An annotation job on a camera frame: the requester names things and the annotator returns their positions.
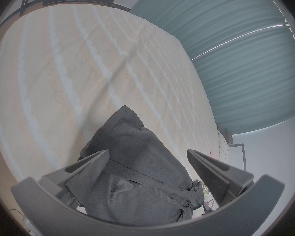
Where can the bed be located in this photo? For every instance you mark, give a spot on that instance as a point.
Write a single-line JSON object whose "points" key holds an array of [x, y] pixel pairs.
{"points": [[64, 70]]}

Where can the white printed garment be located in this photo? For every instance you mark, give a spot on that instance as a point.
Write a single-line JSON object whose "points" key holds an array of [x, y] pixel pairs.
{"points": [[206, 192]]}

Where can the pink garment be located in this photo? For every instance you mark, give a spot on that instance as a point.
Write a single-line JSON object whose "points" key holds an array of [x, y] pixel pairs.
{"points": [[212, 154]]}

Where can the white printed pillow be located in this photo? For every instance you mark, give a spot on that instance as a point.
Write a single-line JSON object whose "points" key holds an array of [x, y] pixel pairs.
{"points": [[223, 151]]}

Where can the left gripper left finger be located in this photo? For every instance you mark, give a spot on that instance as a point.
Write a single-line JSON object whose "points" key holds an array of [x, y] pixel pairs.
{"points": [[88, 178]]}

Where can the grey bedside table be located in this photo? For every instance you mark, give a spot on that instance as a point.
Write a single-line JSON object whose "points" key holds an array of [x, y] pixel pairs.
{"points": [[225, 131]]}

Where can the black T-shirt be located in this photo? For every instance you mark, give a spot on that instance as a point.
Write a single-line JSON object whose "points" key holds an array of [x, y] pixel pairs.
{"points": [[137, 168]]}

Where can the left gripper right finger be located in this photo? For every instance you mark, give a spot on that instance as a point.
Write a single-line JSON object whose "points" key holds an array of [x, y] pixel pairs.
{"points": [[211, 176]]}

